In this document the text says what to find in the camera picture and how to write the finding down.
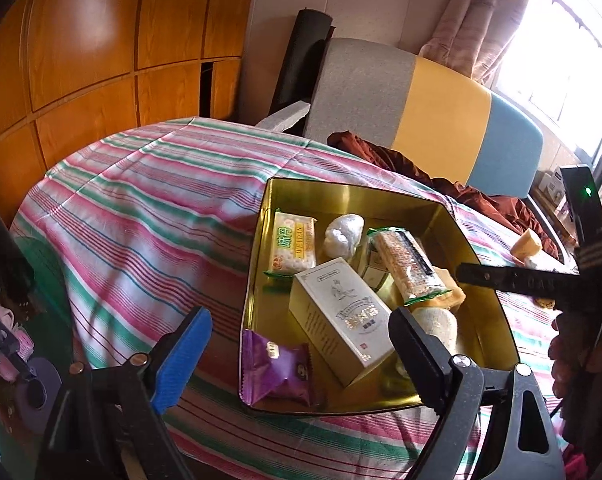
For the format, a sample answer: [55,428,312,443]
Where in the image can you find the gold tin box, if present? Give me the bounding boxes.
[238,176,522,417]

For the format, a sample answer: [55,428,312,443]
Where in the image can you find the large yellow sponge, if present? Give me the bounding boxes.
[433,267,468,311]

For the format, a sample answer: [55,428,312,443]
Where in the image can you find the pink green striped tablecloth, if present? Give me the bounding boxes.
[10,116,582,480]

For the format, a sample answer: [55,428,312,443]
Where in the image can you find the window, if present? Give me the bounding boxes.
[493,0,602,161]

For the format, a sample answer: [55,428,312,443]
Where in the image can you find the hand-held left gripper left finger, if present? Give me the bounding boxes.
[33,306,214,480]

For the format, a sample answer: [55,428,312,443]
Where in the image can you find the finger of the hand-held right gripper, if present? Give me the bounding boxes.
[455,262,582,292]

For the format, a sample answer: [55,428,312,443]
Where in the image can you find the person's right hand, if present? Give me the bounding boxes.
[548,310,602,401]

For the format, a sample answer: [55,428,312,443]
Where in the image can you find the green edged cracker packet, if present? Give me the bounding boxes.
[367,226,454,306]

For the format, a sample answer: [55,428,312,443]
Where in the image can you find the grey round object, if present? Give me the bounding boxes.
[13,357,62,433]

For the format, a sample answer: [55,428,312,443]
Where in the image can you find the blue yellow grey chair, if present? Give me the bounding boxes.
[255,37,544,201]

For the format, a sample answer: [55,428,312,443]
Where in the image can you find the small yellow sponge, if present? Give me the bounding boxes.
[510,228,549,261]

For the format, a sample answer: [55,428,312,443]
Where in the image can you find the brown cloth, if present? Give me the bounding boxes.
[327,130,562,261]

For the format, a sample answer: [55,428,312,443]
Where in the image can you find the white cardboard box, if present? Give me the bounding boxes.
[536,170,566,206]

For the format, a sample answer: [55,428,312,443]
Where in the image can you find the white gold carton box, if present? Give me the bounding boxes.
[288,257,396,388]

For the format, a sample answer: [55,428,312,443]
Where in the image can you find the beige curtain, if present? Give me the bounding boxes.
[418,0,549,83]

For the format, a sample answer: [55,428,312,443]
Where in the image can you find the yellow white snack packet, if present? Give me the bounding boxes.
[263,210,318,278]

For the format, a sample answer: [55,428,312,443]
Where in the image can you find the wooden wardrobe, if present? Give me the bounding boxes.
[0,0,262,226]

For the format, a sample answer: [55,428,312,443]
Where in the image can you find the black rolled mat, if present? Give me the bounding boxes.
[268,8,334,118]

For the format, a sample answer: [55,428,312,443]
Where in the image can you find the purple snack packet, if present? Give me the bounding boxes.
[242,329,316,408]

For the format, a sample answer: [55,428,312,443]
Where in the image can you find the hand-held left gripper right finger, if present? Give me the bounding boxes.
[388,306,566,480]

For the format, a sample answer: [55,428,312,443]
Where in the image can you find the green white small box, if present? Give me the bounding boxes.
[358,245,396,291]

